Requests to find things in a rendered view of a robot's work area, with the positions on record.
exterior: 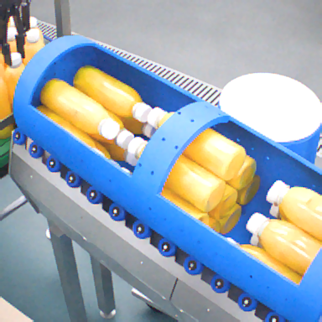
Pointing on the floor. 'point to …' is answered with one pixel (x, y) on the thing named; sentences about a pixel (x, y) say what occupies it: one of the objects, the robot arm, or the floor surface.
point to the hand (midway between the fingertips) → (13, 50)
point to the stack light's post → (62, 18)
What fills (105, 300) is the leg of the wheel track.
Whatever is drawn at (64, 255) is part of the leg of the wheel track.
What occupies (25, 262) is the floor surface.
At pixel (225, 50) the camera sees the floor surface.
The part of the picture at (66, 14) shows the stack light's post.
